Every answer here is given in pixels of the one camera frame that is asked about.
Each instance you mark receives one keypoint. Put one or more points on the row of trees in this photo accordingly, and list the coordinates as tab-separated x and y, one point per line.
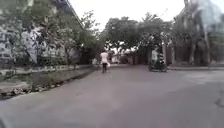
133	33

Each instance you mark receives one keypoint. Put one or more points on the grey asphalt road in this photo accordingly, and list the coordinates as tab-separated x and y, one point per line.
133	100

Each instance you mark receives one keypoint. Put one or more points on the raised kerb verge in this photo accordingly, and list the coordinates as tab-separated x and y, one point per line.
36	81

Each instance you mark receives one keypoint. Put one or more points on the building with posts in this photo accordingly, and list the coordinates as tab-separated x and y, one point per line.
201	33

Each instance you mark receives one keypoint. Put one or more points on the grey stone wall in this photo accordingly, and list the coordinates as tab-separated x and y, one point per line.
30	36

